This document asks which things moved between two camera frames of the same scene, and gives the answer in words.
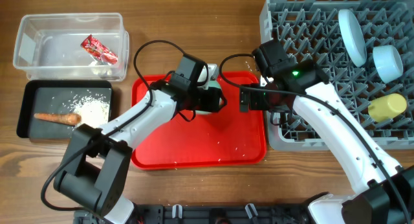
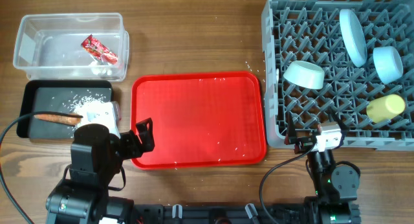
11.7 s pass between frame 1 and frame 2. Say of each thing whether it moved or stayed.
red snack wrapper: stayed
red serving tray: stayed
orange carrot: stayed
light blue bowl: stayed
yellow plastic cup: stayed
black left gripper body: moved
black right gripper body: moved
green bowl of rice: moved
